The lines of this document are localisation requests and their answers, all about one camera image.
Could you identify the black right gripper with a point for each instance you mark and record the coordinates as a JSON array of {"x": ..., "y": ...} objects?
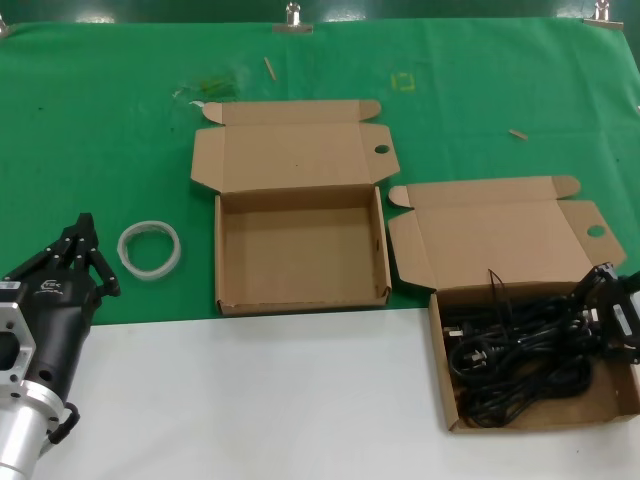
[{"x": 625, "y": 345}]

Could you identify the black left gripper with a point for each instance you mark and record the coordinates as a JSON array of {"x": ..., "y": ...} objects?
[{"x": 55, "y": 310}]

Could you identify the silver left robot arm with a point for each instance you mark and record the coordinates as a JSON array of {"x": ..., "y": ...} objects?
[{"x": 20, "y": 435}]

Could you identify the open cardboard box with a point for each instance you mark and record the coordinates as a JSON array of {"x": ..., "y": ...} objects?
[
  {"x": 500, "y": 235},
  {"x": 295, "y": 150}
]

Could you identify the clear tape roll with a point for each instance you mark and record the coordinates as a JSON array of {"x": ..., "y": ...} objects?
[{"x": 150, "y": 276}]

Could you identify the green table cloth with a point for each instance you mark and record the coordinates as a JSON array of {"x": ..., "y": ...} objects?
[{"x": 75, "y": 125}]

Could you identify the short wooden stick piece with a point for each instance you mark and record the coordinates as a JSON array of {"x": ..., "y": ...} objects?
[{"x": 518, "y": 134}]

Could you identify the clear plastic wrapper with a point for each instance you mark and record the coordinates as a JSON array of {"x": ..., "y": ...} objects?
[{"x": 215, "y": 85}]

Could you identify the thin wooden stick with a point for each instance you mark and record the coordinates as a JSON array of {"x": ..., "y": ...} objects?
[{"x": 270, "y": 68}]

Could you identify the silver binder clip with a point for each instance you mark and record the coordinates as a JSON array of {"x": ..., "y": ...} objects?
[
  {"x": 602, "y": 22},
  {"x": 292, "y": 28}
]

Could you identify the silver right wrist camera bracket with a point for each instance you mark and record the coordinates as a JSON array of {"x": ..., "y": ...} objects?
[{"x": 637, "y": 305}]

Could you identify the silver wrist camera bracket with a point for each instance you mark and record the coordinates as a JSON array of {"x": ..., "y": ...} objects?
[
  {"x": 12, "y": 314},
  {"x": 637, "y": 305}
]

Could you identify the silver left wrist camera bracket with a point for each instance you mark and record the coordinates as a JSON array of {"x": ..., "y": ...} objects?
[{"x": 12, "y": 314}]

